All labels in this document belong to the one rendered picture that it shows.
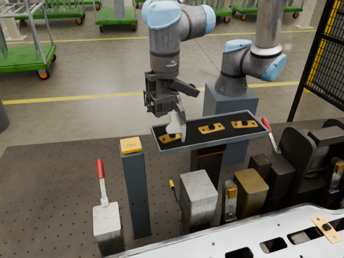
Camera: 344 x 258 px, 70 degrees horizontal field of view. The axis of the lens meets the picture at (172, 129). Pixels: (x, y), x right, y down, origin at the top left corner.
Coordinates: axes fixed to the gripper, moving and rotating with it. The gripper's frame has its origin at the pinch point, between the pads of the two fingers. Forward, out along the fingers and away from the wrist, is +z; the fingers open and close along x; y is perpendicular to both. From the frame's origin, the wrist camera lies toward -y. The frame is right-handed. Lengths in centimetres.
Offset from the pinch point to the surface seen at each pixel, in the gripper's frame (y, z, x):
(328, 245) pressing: -22, 19, 45
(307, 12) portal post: -614, 80, -354
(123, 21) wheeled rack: -194, 94, -554
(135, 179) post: 13.6, 15.7, -0.4
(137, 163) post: 12.3, 8.7, -0.1
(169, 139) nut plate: 1.6, 2.9, 0.9
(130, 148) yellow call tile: 13.6, 3.2, -1.5
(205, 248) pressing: 6.5, 19.2, 28.2
